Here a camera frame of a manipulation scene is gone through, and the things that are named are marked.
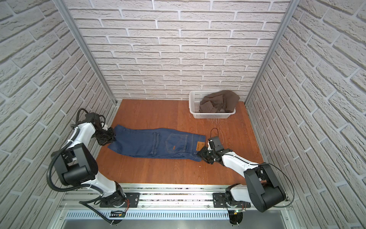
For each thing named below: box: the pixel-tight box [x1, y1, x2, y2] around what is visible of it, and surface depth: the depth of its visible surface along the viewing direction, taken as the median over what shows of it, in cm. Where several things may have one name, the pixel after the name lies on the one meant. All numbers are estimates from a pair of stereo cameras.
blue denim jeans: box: [107, 124, 206, 161], surface depth 95 cm
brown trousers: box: [199, 90, 240, 114], surface depth 112 cm
